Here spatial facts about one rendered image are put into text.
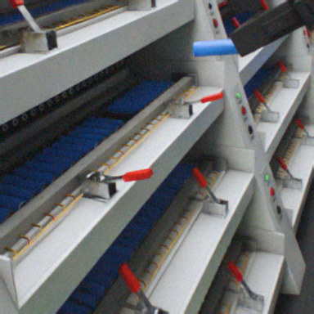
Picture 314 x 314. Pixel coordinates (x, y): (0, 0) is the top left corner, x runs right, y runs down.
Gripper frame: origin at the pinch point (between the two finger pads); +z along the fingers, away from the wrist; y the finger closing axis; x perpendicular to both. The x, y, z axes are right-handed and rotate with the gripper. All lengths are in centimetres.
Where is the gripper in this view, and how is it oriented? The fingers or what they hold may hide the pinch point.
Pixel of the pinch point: (267, 27)
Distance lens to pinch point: 53.8
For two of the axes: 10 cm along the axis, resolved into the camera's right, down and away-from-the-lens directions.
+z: -7.1, 3.7, 6.0
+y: 4.8, -3.7, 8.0
